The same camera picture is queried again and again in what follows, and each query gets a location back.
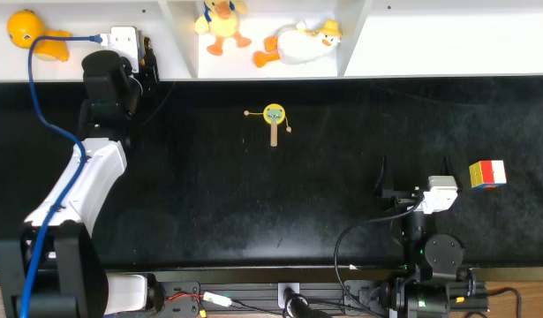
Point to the white plush duck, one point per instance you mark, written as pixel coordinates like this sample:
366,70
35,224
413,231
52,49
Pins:
299,46

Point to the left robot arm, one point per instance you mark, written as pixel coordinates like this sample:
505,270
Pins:
94,176

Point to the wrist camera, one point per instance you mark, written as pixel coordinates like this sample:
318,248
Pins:
439,194
121,42

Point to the mounting rail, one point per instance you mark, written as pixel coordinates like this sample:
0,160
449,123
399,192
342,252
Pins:
253,300

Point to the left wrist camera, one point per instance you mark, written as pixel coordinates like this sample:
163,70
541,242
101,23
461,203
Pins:
121,42

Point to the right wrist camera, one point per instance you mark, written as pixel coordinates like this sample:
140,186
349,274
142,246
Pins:
439,194

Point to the white shelf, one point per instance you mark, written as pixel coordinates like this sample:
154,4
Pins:
430,44

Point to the yellow rattle drum toy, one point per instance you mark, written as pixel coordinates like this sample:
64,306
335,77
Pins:
274,115

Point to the yellow plush duck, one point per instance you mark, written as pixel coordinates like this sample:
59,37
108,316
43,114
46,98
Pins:
222,24

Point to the yellow rubber duck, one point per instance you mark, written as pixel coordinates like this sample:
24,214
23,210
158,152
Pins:
26,28

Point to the many-coloured puzzle cube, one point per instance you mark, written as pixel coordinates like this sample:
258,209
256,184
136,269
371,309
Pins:
487,173

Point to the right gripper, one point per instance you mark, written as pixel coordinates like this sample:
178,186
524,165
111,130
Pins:
397,199

